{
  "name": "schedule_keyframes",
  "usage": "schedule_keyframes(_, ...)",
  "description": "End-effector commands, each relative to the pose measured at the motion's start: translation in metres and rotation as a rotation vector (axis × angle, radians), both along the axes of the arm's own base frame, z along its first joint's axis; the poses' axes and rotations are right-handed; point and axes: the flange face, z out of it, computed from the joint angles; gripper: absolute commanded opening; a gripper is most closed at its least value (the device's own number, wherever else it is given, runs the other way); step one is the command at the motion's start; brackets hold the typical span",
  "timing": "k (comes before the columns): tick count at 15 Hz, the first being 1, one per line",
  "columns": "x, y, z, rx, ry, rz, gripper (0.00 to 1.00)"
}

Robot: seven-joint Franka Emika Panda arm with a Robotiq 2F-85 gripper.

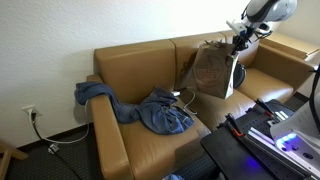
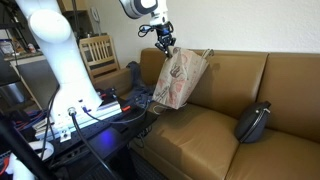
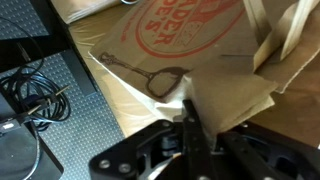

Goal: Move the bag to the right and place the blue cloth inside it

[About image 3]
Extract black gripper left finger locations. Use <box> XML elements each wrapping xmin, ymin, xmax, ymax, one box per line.
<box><xmin>181</xmin><ymin>99</ymin><xmax>215</xmax><ymax>180</ymax></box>

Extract tan leather sofa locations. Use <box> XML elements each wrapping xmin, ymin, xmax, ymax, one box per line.
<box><xmin>49</xmin><ymin>0</ymin><xmax>320</xmax><ymax>149</ymax></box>

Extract grey dotted floor mat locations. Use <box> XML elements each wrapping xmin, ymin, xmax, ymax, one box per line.
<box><xmin>0</xmin><ymin>0</ymin><xmax>126</xmax><ymax>180</ymax></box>

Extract black flat device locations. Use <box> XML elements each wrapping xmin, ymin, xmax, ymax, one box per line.
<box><xmin>0</xmin><ymin>93</ymin><xmax>65</xmax><ymax>180</ymax></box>

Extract brown printed paper bag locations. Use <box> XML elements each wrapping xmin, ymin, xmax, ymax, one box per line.
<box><xmin>89</xmin><ymin>0</ymin><xmax>320</xmax><ymax>136</ymax></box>

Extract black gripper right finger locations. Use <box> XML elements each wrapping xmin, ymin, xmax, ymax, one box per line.
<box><xmin>217</xmin><ymin>127</ymin><xmax>285</xmax><ymax>180</ymax></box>

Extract black robot table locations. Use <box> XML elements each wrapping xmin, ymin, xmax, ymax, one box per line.
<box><xmin>0</xmin><ymin>0</ymin><xmax>98</xmax><ymax>98</ymax></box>

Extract coiled black cables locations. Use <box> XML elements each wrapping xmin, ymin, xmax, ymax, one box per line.
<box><xmin>0</xmin><ymin>16</ymin><xmax>72</xmax><ymax>133</ymax></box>

